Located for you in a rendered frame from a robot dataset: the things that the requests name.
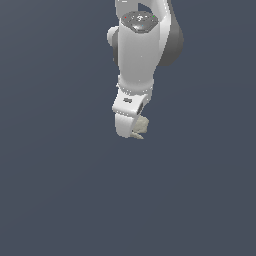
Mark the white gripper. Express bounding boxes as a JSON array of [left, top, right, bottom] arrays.
[[111, 89, 150, 139]]

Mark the small pale beige lumpy object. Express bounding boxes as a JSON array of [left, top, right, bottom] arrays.
[[130, 115, 150, 140]]

